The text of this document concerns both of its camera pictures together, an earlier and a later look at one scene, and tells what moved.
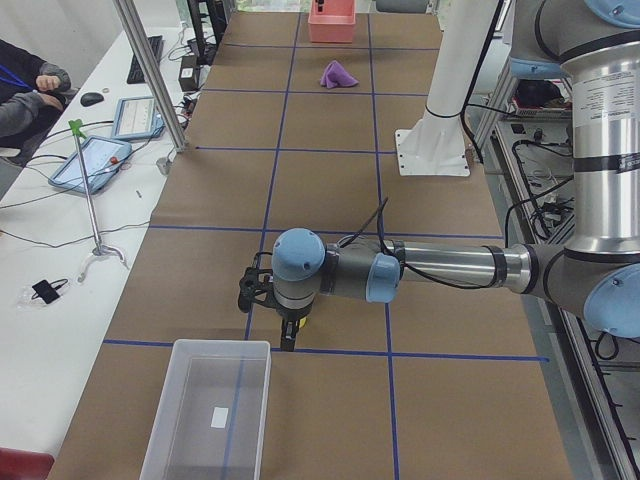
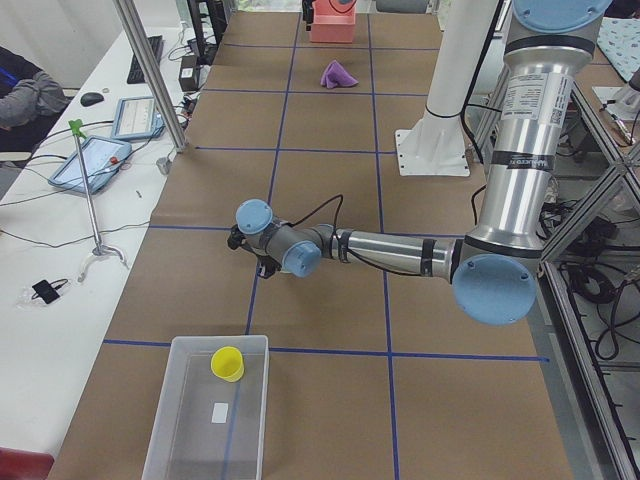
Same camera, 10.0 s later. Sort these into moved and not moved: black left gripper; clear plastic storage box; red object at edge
Moved: black left gripper
Not moved: red object at edge; clear plastic storage box
